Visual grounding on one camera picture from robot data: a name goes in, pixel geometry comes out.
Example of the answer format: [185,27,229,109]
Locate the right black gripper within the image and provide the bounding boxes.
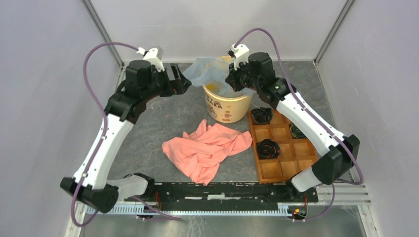
[225,58,261,92]

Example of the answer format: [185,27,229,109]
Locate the orange compartment tray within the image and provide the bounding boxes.
[248,111,318,184]

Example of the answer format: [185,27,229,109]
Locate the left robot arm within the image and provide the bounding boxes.
[60,60,191,213]

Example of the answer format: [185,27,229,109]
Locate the pink cloth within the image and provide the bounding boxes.
[162,119,252,185]

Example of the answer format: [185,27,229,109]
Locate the aluminium frame rail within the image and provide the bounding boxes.
[74,182,372,217]

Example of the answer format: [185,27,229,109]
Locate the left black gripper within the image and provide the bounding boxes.
[142,63,192,102]

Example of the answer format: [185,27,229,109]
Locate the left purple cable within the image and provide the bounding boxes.
[70,41,140,228]

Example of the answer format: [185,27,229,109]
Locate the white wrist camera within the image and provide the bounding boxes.
[229,44,250,70]
[136,46,165,72]

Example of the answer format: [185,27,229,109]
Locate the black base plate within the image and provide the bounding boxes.
[139,182,319,211]

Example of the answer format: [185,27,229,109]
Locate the blue plastic trash bag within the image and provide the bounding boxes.
[184,56,255,98]

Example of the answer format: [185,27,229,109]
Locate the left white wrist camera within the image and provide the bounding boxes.
[136,46,165,72]

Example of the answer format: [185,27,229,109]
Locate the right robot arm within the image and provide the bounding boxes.
[225,52,360,201]

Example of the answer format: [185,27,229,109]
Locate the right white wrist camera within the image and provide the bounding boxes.
[229,44,250,70]

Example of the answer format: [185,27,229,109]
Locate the yellow trash bin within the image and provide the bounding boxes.
[203,55,253,124]

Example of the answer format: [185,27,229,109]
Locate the black rolled sock top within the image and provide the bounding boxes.
[251,107,273,125]

